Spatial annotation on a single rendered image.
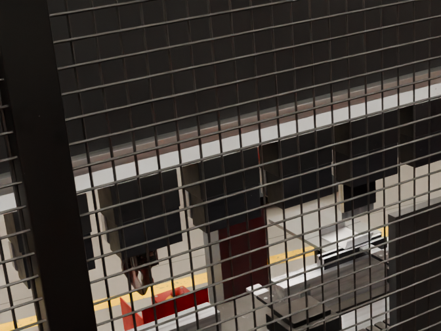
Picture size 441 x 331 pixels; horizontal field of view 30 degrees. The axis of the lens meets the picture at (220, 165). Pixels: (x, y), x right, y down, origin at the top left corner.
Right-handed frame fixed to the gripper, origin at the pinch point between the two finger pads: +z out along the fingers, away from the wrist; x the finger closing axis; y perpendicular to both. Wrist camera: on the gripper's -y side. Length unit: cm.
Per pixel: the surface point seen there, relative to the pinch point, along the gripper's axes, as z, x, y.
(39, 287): -59, -57, 123
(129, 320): 7.9, -4.8, -0.3
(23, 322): 70, 1, -163
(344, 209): -23, 39, 45
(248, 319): -0.4, 12.0, 37.7
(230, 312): -0.8, 10.1, 32.2
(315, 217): -14, 45, 23
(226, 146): -48, 5, 50
